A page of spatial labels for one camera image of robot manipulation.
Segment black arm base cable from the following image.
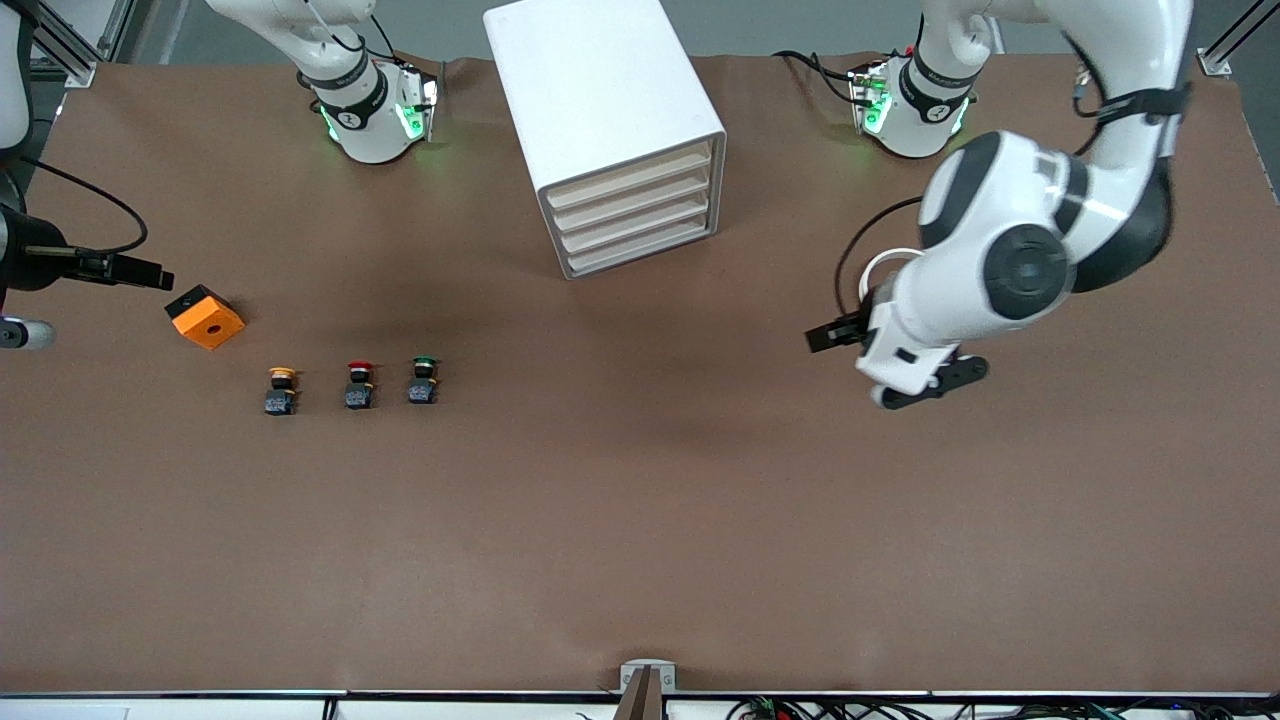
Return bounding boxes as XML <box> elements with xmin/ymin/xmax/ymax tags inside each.
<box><xmin>773</xmin><ymin>49</ymin><xmax>863</xmax><ymax>107</ymax></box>

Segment grey metal bracket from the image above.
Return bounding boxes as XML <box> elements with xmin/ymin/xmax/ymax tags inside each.
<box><xmin>619</xmin><ymin>658</ymin><xmax>679</xmax><ymax>694</ymax></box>

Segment aluminium frame profile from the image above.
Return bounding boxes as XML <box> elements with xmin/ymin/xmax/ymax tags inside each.
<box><xmin>1197</xmin><ymin>0</ymin><xmax>1280</xmax><ymax>80</ymax></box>
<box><xmin>28</xmin><ymin>0</ymin><xmax>137</xmax><ymax>90</ymax></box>

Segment brown camera post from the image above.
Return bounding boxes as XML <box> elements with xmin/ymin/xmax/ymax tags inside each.
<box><xmin>611</xmin><ymin>667</ymin><xmax>667</xmax><ymax>720</ymax></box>

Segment yellow mushroom push button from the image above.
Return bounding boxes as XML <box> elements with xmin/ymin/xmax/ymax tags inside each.
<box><xmin>263</xmin><ymin>365</ymin><xmax>301</xmax><ymax>418</ymax></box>

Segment tangled floor cables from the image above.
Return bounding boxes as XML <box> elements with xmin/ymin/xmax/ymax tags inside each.
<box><xmin>728</xmin><ymin>696</ymin><xmax>1280</xmax><ymax>720</ymax></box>

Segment green mushroom push button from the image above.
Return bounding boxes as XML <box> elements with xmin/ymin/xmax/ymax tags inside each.
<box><xmin>406</xmin><ymin>355</ymin><xmax>443</xmax><ymax>407</ymax></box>

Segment red mushroom push button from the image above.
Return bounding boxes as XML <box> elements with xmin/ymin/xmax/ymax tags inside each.
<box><xmin>343</xmin><ymin>359</ymin><xmax>380</xmax><ymax>412</ymax></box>

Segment white table edge rail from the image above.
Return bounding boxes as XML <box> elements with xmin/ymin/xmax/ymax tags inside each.
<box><xmin>0</xmin><ymin>689</ymin><xmax>1280</xmax><ymax>720</ymax></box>

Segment brown table cover mat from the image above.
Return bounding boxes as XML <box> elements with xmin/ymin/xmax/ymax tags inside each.
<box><xmin>0</xmin><ymin>50</ymin><xmax>1280</xmax><ymax>697</ymax></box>

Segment orange box with hole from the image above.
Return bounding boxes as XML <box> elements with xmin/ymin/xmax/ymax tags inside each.
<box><xmin>164</xmin><ymin>283</ymin><xmax>247</xmax><ymax>352</ymax></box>

